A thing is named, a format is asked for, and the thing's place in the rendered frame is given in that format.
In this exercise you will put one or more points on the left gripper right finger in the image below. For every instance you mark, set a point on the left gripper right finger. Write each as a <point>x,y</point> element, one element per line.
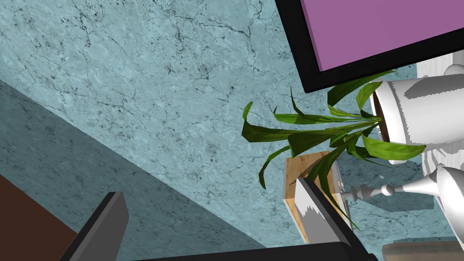
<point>320,228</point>

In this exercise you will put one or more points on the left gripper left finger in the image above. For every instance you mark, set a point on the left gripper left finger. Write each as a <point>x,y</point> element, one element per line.
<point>99,232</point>

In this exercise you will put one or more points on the light wooden box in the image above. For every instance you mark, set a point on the light wooden box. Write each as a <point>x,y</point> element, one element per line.
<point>301,167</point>

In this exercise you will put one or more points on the dark brown panel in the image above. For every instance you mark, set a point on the dark brown panel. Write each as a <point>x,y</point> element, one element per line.
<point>25,224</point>

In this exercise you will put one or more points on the green plant in white pot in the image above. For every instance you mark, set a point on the green plant in white pot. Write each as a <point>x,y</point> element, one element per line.
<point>417,116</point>

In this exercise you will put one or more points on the purple picture with black frame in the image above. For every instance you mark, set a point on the purple picture with black frame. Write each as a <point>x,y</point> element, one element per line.
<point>369,29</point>

